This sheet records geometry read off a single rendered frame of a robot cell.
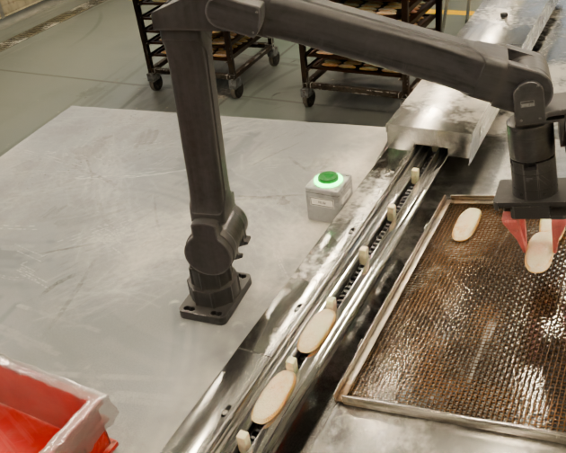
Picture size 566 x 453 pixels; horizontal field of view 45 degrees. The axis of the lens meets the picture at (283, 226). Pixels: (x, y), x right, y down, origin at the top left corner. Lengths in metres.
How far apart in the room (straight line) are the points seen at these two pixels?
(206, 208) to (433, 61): 0.40
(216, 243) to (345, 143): 0.65
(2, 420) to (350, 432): 0.52
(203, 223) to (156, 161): 0.64
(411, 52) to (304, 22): 0.14
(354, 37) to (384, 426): 0.47
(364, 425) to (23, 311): 0.67
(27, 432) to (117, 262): 0.40
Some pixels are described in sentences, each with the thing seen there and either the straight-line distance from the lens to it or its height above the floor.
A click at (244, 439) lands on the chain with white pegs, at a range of 0.91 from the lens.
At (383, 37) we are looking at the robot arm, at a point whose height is 1.28.
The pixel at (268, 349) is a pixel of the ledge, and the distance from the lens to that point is 1.03.
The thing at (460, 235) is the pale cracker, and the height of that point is 0.91.
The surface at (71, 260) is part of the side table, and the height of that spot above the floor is 0.82.
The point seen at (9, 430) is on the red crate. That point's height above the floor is 0.82.
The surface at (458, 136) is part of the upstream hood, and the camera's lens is 1.44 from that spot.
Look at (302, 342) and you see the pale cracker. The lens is 1.03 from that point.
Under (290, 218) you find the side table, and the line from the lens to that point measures 1.36.
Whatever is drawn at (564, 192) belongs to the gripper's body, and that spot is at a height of 1.06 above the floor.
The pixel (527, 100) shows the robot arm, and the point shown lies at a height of 1.20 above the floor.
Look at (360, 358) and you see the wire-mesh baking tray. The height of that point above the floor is 0.89.
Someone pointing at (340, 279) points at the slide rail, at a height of 0.85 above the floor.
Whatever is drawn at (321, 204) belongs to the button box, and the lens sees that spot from 1.32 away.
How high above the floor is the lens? 1.57
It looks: 34 degrees down
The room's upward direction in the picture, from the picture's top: 7 degrees counter-clockwise
